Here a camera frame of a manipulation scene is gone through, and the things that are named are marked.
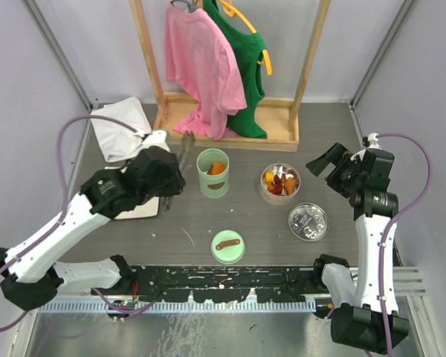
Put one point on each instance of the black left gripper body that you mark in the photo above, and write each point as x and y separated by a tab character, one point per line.
169	186

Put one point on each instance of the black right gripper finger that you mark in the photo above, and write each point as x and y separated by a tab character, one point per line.
340	182
334	155

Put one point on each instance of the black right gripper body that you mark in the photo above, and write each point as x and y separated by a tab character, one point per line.
351	171

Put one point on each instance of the white square plate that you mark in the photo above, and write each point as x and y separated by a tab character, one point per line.
147	210

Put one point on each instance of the white cloth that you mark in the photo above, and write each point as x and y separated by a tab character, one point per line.
117	143

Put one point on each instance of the metal serving tongs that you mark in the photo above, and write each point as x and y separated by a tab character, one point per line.
187	143

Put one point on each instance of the mint green tin canister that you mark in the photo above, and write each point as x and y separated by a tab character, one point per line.
213	186

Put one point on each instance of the mint green canister lid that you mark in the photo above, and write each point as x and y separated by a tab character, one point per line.
227	247

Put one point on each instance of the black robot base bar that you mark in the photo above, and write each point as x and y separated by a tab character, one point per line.
219	284

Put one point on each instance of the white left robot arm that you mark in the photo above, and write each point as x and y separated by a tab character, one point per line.
32	273

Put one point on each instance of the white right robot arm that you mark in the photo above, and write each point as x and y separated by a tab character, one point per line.
365	314

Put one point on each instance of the orange fried shrimp piece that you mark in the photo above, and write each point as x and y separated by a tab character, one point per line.
290	185

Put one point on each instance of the silver embossed tin lid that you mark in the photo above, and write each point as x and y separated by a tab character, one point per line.
308	222

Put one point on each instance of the round silver tin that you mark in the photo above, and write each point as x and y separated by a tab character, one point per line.
283	171

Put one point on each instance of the orange salmon sushi piece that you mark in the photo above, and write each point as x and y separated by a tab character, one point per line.
217	169

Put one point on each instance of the wooden clothes rack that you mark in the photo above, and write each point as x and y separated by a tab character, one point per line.
278	117

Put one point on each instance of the pink t-shirt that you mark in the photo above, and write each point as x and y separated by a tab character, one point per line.
200	59

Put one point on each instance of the green t-shirt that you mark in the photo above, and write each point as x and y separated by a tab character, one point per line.
247	48

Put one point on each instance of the grey clothes hanger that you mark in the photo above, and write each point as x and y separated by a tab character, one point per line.
186	4

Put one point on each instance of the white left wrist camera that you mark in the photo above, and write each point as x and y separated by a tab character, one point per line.
156	138

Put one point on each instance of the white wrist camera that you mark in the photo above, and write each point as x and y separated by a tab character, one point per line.
156	138
369	142

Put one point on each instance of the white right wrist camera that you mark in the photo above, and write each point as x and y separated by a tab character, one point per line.
369	142

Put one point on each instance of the white slotted cable duct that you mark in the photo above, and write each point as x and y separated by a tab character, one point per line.
94	305

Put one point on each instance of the aluminium corner frame post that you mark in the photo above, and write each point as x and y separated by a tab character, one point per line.
396	24

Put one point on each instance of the left aluminium frame post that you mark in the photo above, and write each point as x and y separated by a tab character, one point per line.
44	15

